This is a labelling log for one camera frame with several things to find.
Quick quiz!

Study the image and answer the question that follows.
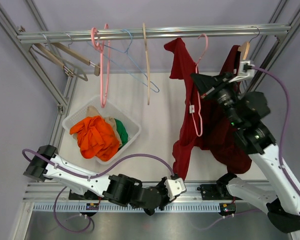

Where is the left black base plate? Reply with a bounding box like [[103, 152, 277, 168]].
[[68, 186, 116, 201]]

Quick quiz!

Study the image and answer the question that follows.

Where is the green t shirt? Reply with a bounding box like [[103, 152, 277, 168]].
[[114, 118, 129, 149]]

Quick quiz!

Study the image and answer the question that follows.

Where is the dark maroon t shirt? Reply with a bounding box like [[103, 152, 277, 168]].
[[202, 44, 253, 175]]

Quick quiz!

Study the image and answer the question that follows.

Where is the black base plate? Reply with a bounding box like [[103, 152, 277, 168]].
[[68, 186, 116, 201], [197, 183, 236, 201]]

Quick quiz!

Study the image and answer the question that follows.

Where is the empty wooden hanger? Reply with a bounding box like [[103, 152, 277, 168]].
[[52, 42, 101, 77], [34, 43, 88, 82]]

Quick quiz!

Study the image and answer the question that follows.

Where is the beige round hook hanger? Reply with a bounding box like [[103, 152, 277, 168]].
[[142, 22, 151, 106]]

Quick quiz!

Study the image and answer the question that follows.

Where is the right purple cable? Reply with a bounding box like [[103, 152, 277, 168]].
[[184, 65, 300, 231]]

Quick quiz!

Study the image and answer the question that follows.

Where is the pink plastic hanger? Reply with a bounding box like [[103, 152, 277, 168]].
[[90, 27, 111, 108]]

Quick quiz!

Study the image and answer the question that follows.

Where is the beige t shirt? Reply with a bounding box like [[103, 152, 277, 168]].
[[86, 105, 123, 148]]

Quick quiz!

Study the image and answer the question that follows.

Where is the thin pink wire hanger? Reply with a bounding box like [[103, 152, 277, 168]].
[[192, 33, 209, 137]]

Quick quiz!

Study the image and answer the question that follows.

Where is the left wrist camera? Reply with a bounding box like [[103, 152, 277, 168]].
[[163, 174, 187, 201]]

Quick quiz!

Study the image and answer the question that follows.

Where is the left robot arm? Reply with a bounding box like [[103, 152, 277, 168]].
[[22, 145, 186, 216]]

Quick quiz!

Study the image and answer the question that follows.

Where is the wooden hanger with metal hook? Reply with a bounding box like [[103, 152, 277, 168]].
[[237, 26, 260, 61]]

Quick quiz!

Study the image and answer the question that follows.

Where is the orange t shirt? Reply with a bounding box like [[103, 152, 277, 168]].
[[69, 115, 120, 162]]

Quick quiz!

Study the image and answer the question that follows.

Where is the white slotted cable duct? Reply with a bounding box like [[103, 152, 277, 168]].
[[33, 202, 221, 213]]

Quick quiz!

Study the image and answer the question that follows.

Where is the red t shirt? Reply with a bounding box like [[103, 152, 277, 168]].
[[164, 37, 207, 180]]

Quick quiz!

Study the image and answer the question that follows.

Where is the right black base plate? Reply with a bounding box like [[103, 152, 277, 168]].
[[197, 183, 236, 201]]

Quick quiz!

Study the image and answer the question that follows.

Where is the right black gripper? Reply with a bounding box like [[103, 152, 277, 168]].
[[192, 72, 243, 128]]

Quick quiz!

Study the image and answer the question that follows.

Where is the light blue wire hanger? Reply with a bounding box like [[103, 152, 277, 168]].
[[86, 28, 160, 94]]

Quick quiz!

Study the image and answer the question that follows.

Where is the white plastic basket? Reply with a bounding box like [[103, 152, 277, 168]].
[[62, 95, 141, 165]]

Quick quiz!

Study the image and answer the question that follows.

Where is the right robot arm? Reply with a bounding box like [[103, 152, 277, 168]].
[[190, 72, 300, 233]]

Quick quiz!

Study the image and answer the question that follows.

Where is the aluminium hanging rail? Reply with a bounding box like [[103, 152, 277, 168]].
[[17, 23, 291, 44]]

